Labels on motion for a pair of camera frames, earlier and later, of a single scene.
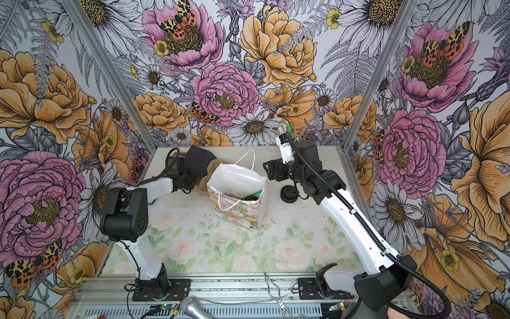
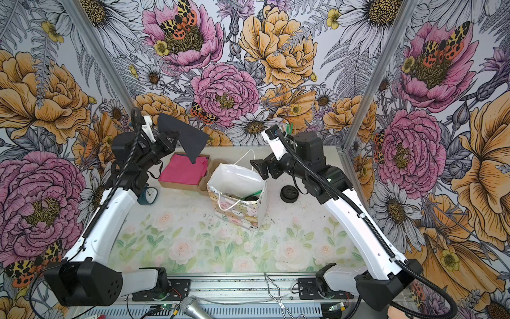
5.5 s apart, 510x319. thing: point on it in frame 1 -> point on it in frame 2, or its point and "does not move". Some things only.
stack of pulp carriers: (212, 167) does not move
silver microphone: (190, 307) does not move
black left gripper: (188, 186) -> (170, 146)
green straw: (257, 193) does not move
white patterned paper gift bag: (238, 193) does not move
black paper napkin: (198, 159) -> (192, 139)
